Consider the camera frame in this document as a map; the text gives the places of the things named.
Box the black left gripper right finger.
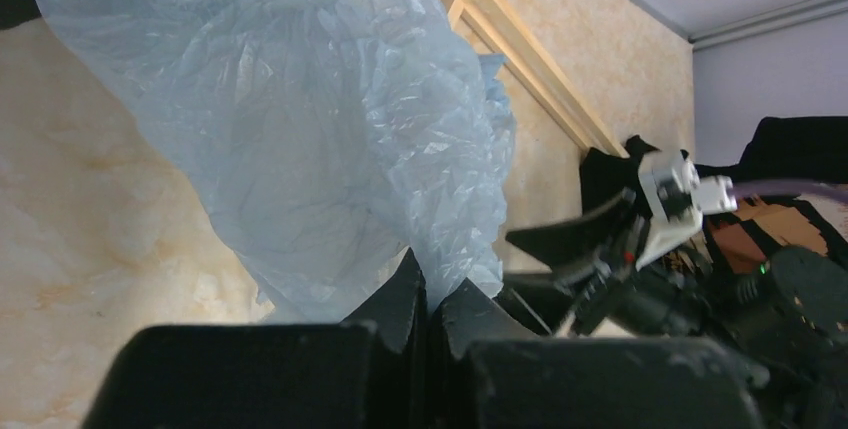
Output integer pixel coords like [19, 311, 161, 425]
[427, 282, 764, 428]

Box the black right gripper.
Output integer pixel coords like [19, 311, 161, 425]
[496, 188, 703, 337]

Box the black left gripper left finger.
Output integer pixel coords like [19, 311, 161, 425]
[83, 251, 426, 428]

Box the blue plastic trash bag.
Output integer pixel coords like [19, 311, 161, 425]
[36, 0, 515, 322]

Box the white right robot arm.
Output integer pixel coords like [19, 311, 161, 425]
[505, 181, 847, 428]

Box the black t-shirt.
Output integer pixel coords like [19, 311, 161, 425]
[579, 116, 847, 217]

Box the wooden clothes rack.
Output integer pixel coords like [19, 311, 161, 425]
[443, 0, 628, 157]

